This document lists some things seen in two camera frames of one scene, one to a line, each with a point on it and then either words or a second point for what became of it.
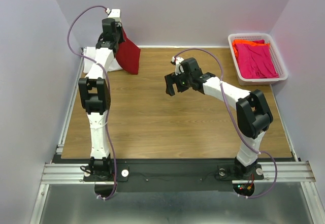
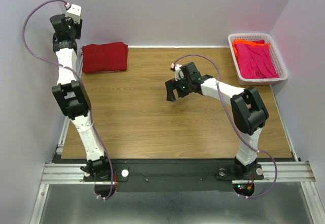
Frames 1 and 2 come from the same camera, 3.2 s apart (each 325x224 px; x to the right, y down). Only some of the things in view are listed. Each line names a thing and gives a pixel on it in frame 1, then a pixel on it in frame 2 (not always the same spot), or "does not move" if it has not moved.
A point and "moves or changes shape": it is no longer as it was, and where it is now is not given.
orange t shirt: (245, 41) does not move
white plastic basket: (280, 64) does not move
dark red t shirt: (128, 55) moves or changes shape
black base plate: (167, 176) does not move
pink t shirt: (255, 62) does not move
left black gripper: (122, 38) -> (70, 21)
